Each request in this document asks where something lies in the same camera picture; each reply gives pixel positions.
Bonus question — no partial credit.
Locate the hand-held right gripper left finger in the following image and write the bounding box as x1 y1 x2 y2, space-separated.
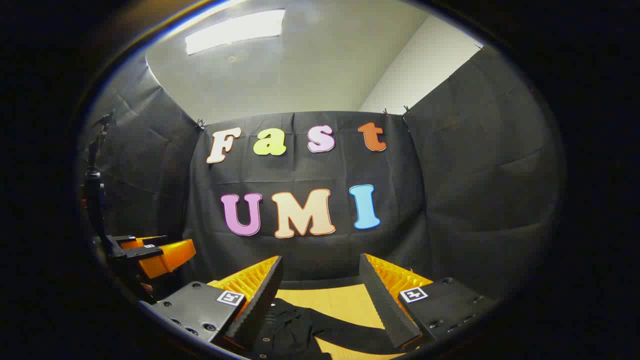
141 255 284 353

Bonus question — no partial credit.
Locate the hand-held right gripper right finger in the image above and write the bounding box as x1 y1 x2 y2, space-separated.
358 253 501 351

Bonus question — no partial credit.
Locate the black garment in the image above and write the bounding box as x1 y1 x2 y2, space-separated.
248 297 408 360

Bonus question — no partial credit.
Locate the black backdrop cloth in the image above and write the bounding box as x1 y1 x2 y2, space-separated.
77 45 568 301

